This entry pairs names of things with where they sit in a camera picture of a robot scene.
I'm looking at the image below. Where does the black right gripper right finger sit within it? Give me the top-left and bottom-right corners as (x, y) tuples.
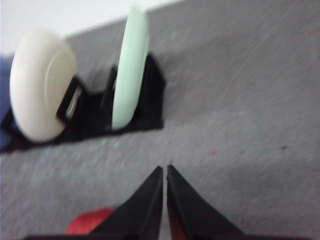
(166, 164), (272, 240)

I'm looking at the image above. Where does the red pomegranate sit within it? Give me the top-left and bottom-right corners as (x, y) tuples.
(65, 208), (115, 235)

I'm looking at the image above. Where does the white plate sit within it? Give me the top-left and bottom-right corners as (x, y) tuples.
(9, 29), (78, 142)

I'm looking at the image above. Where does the black plate rack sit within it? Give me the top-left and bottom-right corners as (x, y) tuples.
(0, 53), (166, 152)

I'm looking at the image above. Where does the mint green plate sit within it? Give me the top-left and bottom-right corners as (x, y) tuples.
(111, 4), (150, 130)

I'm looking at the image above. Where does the blue plate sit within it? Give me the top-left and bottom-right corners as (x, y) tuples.
(0, 55), (14, 149)

